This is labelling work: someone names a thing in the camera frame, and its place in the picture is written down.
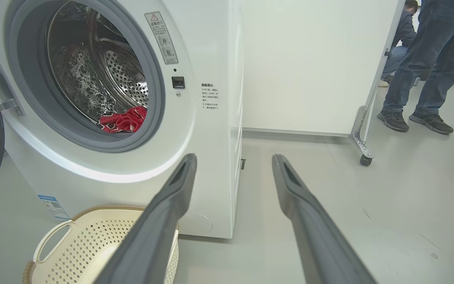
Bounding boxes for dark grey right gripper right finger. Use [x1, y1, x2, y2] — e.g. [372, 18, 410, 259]
[272, 154, 377, 284]

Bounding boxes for grey warning sticker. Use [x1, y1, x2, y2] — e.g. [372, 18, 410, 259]
[145, 11, 179, 65]

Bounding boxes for crouching person in blue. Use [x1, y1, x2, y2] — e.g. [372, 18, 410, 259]
[378, 0, 420, 88]

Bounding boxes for blue energy label sticker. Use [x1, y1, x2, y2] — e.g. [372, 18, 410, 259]
[38, 194, 71, 220]

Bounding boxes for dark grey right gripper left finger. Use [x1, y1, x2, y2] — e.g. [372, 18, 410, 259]
[95, 153, 198, 284]

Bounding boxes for cream perforated laundry basket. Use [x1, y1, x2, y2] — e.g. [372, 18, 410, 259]
[22, 204, 180, 284]

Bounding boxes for red and white garment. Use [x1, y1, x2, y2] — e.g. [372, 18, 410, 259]
[99, 106, 148, 134]

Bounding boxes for black printed text label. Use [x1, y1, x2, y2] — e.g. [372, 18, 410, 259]
[201, 82, 220, 110]

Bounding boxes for white front-load washing machine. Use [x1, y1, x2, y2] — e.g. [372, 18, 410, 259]
[0, 0, 246, 239]

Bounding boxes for standing person in jeans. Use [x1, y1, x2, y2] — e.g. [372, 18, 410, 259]
[377, 0, 454, 135]

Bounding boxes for right metal leg with caster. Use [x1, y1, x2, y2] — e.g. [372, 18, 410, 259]
[242, 0, 407, 166]

